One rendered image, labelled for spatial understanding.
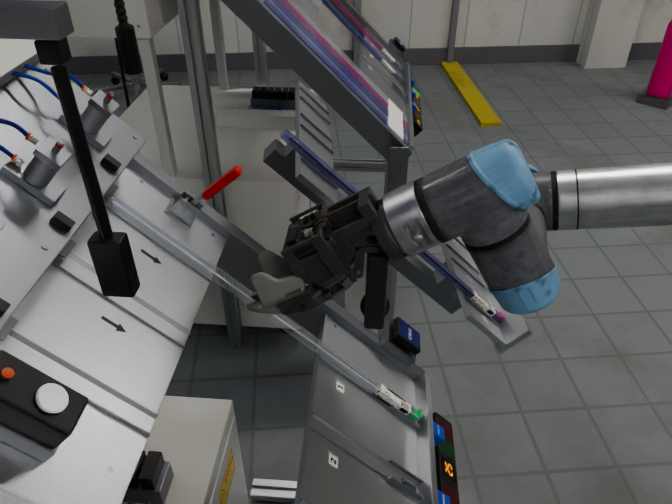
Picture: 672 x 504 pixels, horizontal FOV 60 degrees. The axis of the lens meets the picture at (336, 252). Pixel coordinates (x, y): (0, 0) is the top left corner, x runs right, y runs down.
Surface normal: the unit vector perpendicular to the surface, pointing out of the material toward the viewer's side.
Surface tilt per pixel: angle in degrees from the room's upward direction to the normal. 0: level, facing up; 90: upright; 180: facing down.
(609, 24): 90
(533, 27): 90
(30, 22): 90
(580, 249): 0
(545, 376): 0
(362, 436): 43
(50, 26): 90
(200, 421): 0
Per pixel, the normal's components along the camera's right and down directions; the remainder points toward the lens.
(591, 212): -0.25, 0.51
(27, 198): 0.69, -0.55
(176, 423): 0.00, -0.81
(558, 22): 0.07, 0.59
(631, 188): -0.32, -0.16
